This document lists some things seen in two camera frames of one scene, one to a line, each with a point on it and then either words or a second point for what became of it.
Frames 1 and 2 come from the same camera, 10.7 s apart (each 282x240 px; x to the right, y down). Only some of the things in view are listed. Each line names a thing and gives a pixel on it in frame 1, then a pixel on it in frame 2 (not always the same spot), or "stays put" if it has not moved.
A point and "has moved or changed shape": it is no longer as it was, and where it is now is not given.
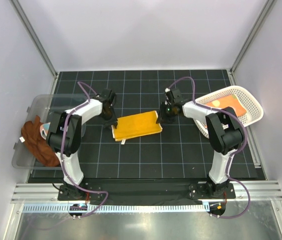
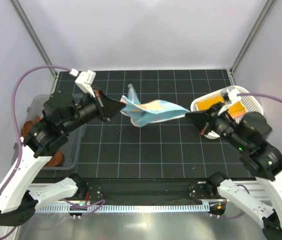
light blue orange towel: x=44 y=129 has moved or changed shape
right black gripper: x=162 y=117 -> x=205 y=119
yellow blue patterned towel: x=136 y=126 -> x=235 y=109
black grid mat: x=153 y=140 stays put
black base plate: x=110 y=189 stays put
